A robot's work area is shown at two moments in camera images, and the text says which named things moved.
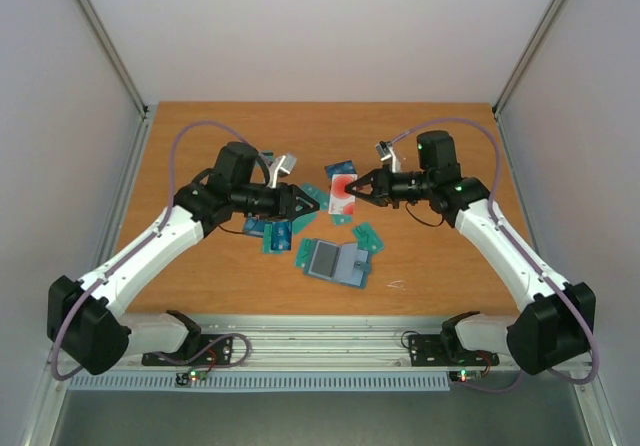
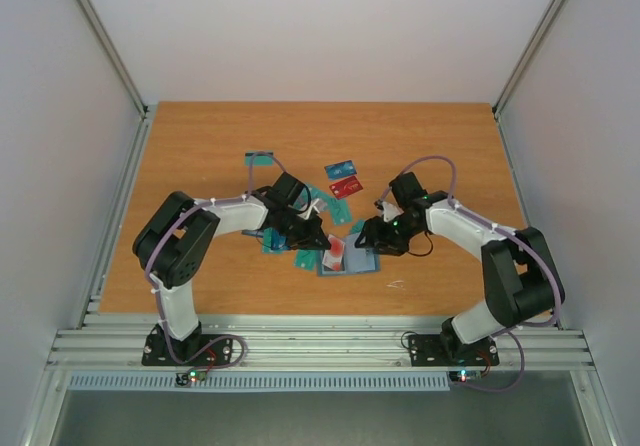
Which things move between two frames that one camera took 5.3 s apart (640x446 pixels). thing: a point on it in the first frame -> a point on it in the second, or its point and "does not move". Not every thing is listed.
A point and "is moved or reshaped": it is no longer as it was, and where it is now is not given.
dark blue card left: [254, 227] does not move
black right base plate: [430, 351] does not move
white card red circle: [340, 201] -> [333, 257]
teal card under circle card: [342, 219] does not move
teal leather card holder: [345, 265] is moved or reshaped
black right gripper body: [381, 186] -> [382, 233]
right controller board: [462, 375] does not move
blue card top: [342, 168] does not move
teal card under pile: [267, 240] does not move
